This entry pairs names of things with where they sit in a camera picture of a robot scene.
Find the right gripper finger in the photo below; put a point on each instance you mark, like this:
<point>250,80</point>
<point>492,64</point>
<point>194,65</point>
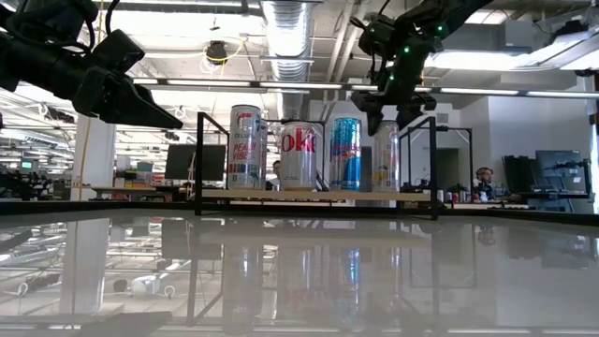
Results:
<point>408,117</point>
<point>375,121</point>

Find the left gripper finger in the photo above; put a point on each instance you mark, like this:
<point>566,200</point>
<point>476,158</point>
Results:
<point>126,105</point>

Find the white yellow Celsius can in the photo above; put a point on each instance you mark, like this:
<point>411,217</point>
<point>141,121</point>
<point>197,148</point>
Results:
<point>386,164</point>

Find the Red Bull can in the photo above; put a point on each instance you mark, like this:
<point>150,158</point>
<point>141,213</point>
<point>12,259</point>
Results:
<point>345,159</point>

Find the Diet Coke can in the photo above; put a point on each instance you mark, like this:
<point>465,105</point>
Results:
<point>299,164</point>

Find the silver slim beverage can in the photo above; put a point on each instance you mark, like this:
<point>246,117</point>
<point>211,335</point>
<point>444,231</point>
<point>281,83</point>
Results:
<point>265,159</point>

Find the Celsius Peach Vibe can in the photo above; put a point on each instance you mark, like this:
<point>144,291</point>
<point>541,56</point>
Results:
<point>245,154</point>

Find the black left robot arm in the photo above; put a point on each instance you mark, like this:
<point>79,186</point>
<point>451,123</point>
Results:
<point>56,19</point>

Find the black background robot arm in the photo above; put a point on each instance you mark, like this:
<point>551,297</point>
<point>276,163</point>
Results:
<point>23,185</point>

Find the white pillar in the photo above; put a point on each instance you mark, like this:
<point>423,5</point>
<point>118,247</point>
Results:
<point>103,164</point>

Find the black computer monitor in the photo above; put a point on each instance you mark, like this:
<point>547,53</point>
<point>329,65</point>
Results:
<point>182,161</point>

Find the ceiling light strip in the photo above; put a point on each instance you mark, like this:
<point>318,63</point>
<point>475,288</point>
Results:
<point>210,83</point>
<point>491,92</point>

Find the green exit sign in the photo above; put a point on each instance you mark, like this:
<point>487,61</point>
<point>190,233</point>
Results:
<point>26,165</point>

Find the person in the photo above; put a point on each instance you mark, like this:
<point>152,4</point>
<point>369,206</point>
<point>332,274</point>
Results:
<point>485,180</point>
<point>276,175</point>

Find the black round ceiling device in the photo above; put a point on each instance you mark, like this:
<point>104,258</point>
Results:
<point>216,51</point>

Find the dark background screen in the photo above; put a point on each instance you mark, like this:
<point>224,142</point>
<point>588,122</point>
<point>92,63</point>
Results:
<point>561,168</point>

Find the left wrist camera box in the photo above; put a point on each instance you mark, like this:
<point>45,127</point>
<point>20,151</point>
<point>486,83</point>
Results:
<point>117,49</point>

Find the wooden shelf with black frame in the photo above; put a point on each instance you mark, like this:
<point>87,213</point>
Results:
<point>299,195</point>

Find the silver spiral ventilation duct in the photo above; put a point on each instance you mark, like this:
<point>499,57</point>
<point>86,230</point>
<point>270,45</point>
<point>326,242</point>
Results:
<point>290,37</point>

